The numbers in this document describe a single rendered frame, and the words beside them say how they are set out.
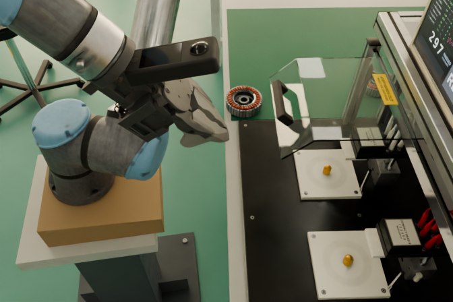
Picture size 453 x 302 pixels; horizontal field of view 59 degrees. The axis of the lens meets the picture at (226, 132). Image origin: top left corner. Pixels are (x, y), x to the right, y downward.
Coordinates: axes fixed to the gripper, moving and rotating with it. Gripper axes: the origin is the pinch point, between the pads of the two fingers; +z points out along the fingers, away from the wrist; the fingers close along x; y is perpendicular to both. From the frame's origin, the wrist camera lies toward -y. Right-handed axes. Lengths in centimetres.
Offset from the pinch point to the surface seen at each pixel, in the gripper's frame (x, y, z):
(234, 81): -60, 25, 36
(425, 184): -0.4, -17.6, 34.9
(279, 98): -19.4, -0.8, 16.5
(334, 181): -18, 4, 49
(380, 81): -23.7, -17.8, 30.3
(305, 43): -80, 4, 53
